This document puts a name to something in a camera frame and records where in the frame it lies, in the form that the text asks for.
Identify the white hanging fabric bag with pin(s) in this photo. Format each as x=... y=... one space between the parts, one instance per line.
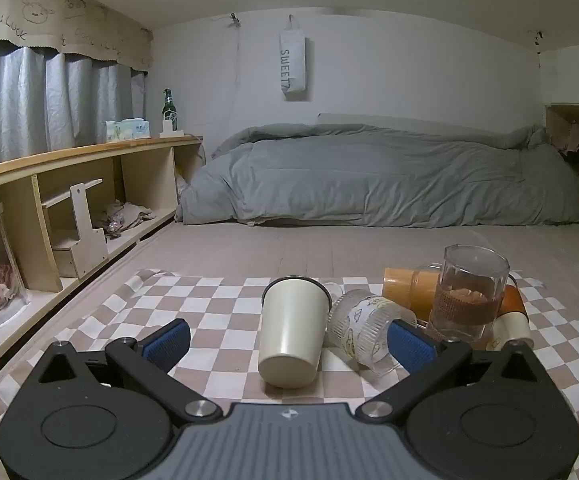
x=292 y=67

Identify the crumpled cloth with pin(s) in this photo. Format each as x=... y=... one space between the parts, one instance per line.
x=124 y=215

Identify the orange cup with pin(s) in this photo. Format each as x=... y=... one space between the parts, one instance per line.
x=404 y=290

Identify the clear ribbed printed glass cup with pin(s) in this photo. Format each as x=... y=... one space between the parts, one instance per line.
x=357 y=325

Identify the white cup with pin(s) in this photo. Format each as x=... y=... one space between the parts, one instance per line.
x=289 y=330

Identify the green glass bottle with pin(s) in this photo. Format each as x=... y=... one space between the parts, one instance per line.
x=169 y=107

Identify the grey duvet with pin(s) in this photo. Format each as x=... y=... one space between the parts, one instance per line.
x=379 y=175

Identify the beige printed valance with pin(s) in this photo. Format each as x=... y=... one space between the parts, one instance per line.
x=59 y=17

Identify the clear glass mug brown band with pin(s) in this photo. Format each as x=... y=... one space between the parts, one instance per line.
x=464 y=290

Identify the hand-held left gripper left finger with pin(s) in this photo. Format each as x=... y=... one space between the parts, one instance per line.
x=169 y=342

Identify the wall clip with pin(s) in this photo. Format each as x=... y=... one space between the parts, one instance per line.
x=235 y=21

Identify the wooden shelf unit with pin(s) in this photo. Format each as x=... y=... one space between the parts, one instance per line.
x=69 y=200

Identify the tissue pack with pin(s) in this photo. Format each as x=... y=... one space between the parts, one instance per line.
x=127 y=129

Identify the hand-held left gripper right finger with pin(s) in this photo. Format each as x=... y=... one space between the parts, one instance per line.
x=410 y=344

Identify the white block under bottle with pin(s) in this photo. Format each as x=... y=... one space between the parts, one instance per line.
x=171 y=133

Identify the brown and white tumbler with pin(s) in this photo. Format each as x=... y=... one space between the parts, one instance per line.
x=514 y=317

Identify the wooden stand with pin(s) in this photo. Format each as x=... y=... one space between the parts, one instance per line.
x=77 y=230

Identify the grey curtain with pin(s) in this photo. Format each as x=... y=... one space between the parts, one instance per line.
x=44 y=100

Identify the checkered cloth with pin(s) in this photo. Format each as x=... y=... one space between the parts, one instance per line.
x=219 y=305

